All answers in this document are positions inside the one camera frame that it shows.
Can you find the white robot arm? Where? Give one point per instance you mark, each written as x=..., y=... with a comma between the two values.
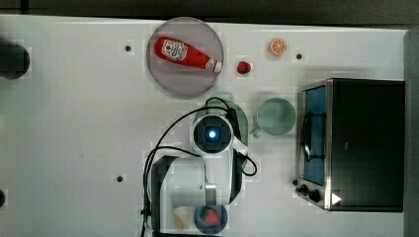
x=207, y=180

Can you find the grey round plate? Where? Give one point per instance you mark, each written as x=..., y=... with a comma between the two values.
x=177, y=79

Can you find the red strawberry toy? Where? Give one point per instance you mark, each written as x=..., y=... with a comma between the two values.
x=243, y=67

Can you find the green mug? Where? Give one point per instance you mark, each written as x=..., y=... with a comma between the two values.
x=275, y=116

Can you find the red ketchup bottle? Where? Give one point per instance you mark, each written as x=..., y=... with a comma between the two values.
x=180, y=52

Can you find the red fruit in bowl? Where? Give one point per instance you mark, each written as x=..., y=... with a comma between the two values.
x=210, y=217

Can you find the orange slice toy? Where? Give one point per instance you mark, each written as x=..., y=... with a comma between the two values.
x=278, y=46

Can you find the blue bowl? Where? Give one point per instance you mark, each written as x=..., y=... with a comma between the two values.
x=211, y=229

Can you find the yellow banana toy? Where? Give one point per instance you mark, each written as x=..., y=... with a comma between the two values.
x=178, y=223

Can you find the black toaster oven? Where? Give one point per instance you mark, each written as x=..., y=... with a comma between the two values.
x=350, y=144

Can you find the black cylinder cup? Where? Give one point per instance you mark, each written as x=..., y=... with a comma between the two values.
x=14, y=60

